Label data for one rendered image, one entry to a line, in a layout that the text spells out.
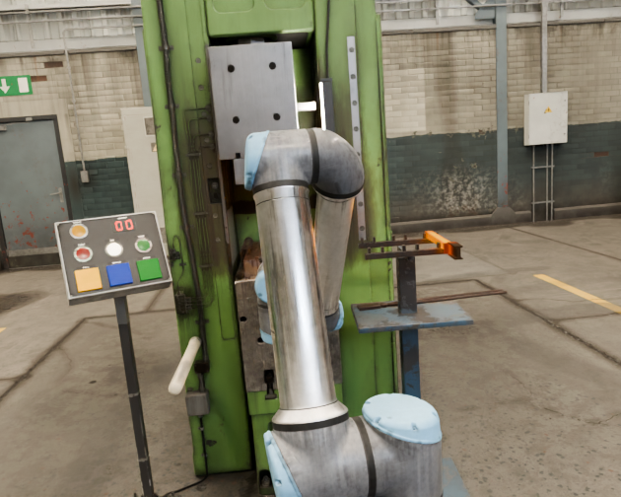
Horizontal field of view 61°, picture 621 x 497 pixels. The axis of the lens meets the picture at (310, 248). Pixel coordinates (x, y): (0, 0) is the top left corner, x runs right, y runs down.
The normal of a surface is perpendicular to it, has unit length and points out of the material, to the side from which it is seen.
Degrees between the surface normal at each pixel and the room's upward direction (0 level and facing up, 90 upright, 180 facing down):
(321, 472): 72
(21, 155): 90
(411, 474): 90
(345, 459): 54
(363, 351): 90
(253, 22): 90
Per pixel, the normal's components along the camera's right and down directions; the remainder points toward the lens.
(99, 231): 0.37, -0.38
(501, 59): 0.10, 0.18
